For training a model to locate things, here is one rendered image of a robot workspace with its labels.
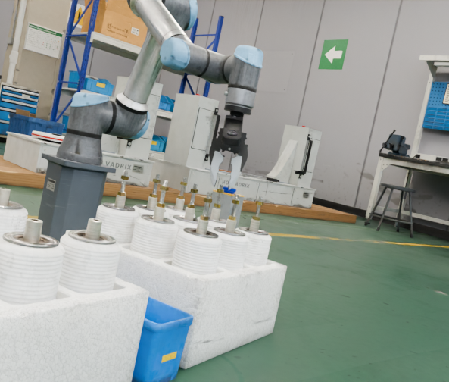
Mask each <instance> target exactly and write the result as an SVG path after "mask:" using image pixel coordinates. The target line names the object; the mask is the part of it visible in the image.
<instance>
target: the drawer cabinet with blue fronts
mask: <svg viewBox="0 0 449 382"><path fill-rule="evenodd" d="M40 92H41V91H38V90H34V89H28V88H25V87H22V86H16V85H13V84H9V83H3V82H0V142H6V141H7V136H8V134H7V133H6V132H8V127H9V121H10V117H9V113H14V114H16V108H18V109H21V110H25V111H29V112H30V114H35V115H36V112H37V108H38V104H39V97H40Z"/></svg>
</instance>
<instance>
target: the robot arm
mask: <svg viewBox="0 0 449 382"><path fill-rule="evenodd" d="M127 3H128V6H129V8H130V9H131V11H132V12H133V13H134V15H135V16H137V17H140V18H141V19H142V21H143V22H144V24H145V25H146V27H147V28H148V34H147V36H146V38H145V41H144V43H143V45H142V48H141V50H140V53H139V56H138V58H137V60H136V62H135V65H134V67H133V70H132V73H131V74H130V76H129V79H128V82H127V84H126V87H125V89H124V91H123V92H122V93H120V94H118V95H117V97H116V99H115V101H114V102H113V101H110V97H109V95H98V94H91V93H83V92H77V93H75V94H74V96H73V100H72V104H71V105H70V106H71V108H70V115H69V120H68V124H67V132H66V135H65V137H64V139H63V141H62V143H61V144H60V146H59V148H58V150H57V154H56V157H58V158H62V159H66V160H69V161H76V162H80V163H84V164H93V165H102V162H103V156H102V150H101V138H102V134H107V135H111V136H118V137H122V138H124V139H139V138H140V137H142V136H143V135H144V134H145V132H146V131H147V129H148V126H149V124H150V122H149V121H150V114H149V112H148V105H147V101H148V98H149V96H150V94H151V91H152V89H153V87H154V84H155V82H156V80H157V77H158V75H159V73H160V71H161V68H162V66H163V65H165V66H167V67H170V68H171V69H173V70H179V71H182V72H184V73H187V74H191V75H194V76H197V77H200V78H203V79H205V80H206V81H207V82H209V83H213V84H228V89H227V90H228V92H227V91H225V92H224V95H226V96H227V97H226V100H225V103H226V105H225V106H224V110H226V111H230V115H226V117H225V121H224V126H223V128H220V131H219V132H218V134H219V136H218V138H214V141H213V143H212V145H211V147H210V151H209V158H210V179H211V182H212V185H213V186H214V187H215V185H216V182H217V174H218V172H219V166H220V164H221V163H222V162H223V156H222V154H221V153H220V150H221V149H222V152H224V151H229V152H233V154H234V155H235V154H237V156H235V157H234V158H232V160H231V165H232V171H231V173H230V177H231V178H230V180H229V186H228V190H230V189H231V188H232V187H233V186H234V185H235V183H236V181H237V179H238V178H239V175H240V173H241V172H242V169H243V167H244V166H245V163H246V161H247V158H248V145H246V144H245V140H246V139H247V138H246V135H247V133H243V132H242V124H243V117H244V114H246V115H251V109H252V108H253V107H254V101H255V97H256V91H257V85H258V81H259V78H260V71H261V68H262V67H263V66H262V63H263V52H262V51H261V50H260V49H258V48H255V47H252V46H249V45H239V46H237V47H236V49H235V52H234V55H221V54H219V53H217V52H213V51H211V50H208V49H205V48H202V47H200V46H198V45H195V44H193V43H192V42H191V40H190V39H189V38H188V37H187V35H186V34H185V33H184V31H187V30H190V29H191V28H192V27H193V26H194V24H195V21H196V18H197V14H198V4H197V1H196V0H127Z"/></svg>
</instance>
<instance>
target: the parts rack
mask: <svg viewBox="0 0 449 382"><path fill-rule="evenodd" d="M92 1H93V0H90V2H89V3H88V5H87V6H86V8H85V10H84V11H83V13H82V14H81V16H80V18H79V19H78V21H77V22H76V24H75V25H74V26H73V23H74V19H75V14H76V7H77V2H78V0H72V4H71V9H70V16H69V20H68V25H67V32H66V37H65V41H64V49H63V54H62V58H61V66H60V70H59V74H58V82H57V86H56V90H55V98H54V103H53V107H52V112H51V119H50V121H54V122H57V121H58V120H59V118H60V117H61V115H62V114H63V113H64V112H65V111H66V109H67V108H68V106H69V105H70V103H71V102H72V100H73V96H74V94H75V93H77V92H83V93H91V94H98V93H95V92H90V91H87V90H84V89H83V86H84V82H85V77H86V70H87V65H88V61H89V53H90V49H91V47H93V48H96V49H101V50H103V51H106V52H110V53H112V54H115V55H119V56H122V57H125V58H128V59H131V60H134V61H136V60H137V58H138V56H139V53H140V50H141V48H140V47H138V46H136V45H132V44H129V43H127V42H123V41H120V40H118V39H114V38H111V37H109V36H106V35H103V34H100V33H97V32H94V29H95V22H96V17H97V13H98V6H99V1H100V0H94V1H93V5H92V13H91V17H90V21H89V28H88V32H83V33H73V31H74V29H75V27H76V25H77V24H78V23H79V21H80V20H81V18H82V17H83V15H84V14H85V12H86V10H87V9H88V7H89V6H90V5H91V3H92ZM223 18H224V16H219V20H218V23H217V30H216V34H201V35H196V30H197V26H198V18H196V21H195V24H194V26H193V27H192V32H191V36H190V40H191V42H192V43H193V44H194V41H195V37H196V36H215V38H214V40H213V42H212V43H211V44H210V45H209V46H208V47H207V49H209V48H210V47H211V46H212V45H213V44H214V45H213V49H212V51H213V52H217V48H218V44H219V41H220V34H221V30H222V25H223ZM71 40H72V41H74V42H79V43H82V44H84V45H85V49H84V53H83V61H82V65H81V69H79V66H78V64H77V60H76V56H75V53H74V50H73V46H72V43H71ZM69 47H70V48H71V51H72V53H73V58H74V61H75V64H76V69H77V71H78V74H79V79H78V82H69V81H63V80H64V72H65V68H66V63H67V56H68V52H69ZM161 69H162V70H166V71H169V72H171V73H174V74H178V75H181V76H182V81H181V85H180V89H179V93H182V94H184V90H185V86H186V81H187V83H188V85H189V88H190V90H191V92H192V95H194V92H193V90H192V87H191V85H190V83H189V80H188V78H187V75H191V74H187V73H184V72H182V71H179V70H173V69H171V68H170V67H167V66H165V65H163V66H162V68H161ZM63 83H72V84H78V85H77V89H71V88H64V87H62V84H63ZM209 88H210V83H209V82H207V81H206V83H205V87H204V93H203V96H204V97H208V93H209ZM61 94H62V95H66V96H71V97H72V99H71V100H70V101H69V103H68V104H67V106H66V107H65V108H64V110H63V111H62V112H61V113H60V115H59V116H58V118H57V119H56V117H57V113H58V105H59V101H60V97H61ZM98 95H101V94H98ZM172 116H173V112H169V111H164V110H160V109H158V110H157V117H158V118H162V119H165V120H169V121H171V120H172ZM164 154H165V153H164V152H156V151H151V150H150V152H149V157H152V158H160V159H164Z"/></svg>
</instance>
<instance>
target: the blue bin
mask: <svg viewBox="0 0 449 382"><path fill-rule="evenodd" d="M193 318H194V317H193V316H192V315H191V314H189V313H187V312H184V311H182V310H180V309H178V308H175V307H173V306H171V305H168V304H166V303H164V302H161V301H159V300H156V299H154V298H151V297H150V296H149V297H148V303H147V307H146V311H145V317H144V321H143V325H142V332H141V336H140V341H139V348H138V352H137V356H136V363H135V367H134V370H133V377H132V381H131V382H168V381H170V380H173V379H175V378H176V376H177V372H178V369H179V363H180V361H181V358H182V352H183V349H184V345H185V343H186V337H187V334H188V331H189V326H191V325H192V322H193Z"/></svg>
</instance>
